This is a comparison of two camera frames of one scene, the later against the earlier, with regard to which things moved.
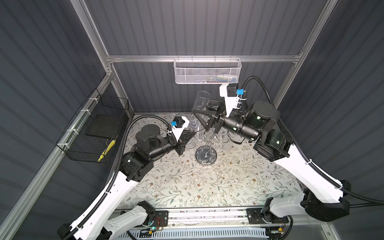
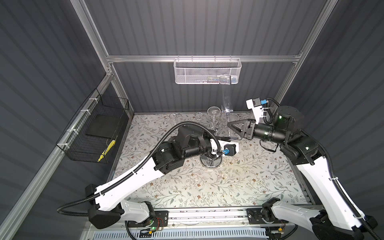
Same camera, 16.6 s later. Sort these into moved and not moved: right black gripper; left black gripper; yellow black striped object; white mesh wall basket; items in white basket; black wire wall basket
Moved: left black gripper; right black gripper
Not moved: black wire wall basket; white mesh wall basket; yellow black striped object; items in white basket
